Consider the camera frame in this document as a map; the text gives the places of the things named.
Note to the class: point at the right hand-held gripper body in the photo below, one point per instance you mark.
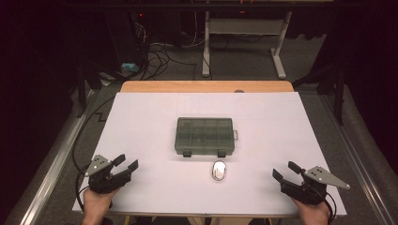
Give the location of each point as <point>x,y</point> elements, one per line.
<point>308,192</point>

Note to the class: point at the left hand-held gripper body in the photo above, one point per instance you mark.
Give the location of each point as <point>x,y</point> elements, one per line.
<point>101,182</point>

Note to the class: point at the small oval clear case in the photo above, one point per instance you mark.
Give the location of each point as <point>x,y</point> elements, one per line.
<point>218,170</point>

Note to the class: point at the smoky clear plastic organizer box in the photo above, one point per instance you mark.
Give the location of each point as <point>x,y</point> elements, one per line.
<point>204,136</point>

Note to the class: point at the person's left hand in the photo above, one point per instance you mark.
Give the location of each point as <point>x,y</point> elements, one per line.
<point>97,204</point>

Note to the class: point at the person's right hand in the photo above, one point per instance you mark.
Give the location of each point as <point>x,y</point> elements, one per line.
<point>313,214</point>

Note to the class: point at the black metal stand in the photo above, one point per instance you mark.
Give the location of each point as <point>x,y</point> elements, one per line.
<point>82,90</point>
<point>339,93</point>

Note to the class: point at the small teal object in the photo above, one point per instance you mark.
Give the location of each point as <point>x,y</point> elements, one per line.
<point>130,67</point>

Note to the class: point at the aluminium floor rail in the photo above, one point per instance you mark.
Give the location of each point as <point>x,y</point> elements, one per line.
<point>359,156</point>
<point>53,168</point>

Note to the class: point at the white metal desk frame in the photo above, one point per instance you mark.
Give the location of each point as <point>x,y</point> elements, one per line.
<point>244,26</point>

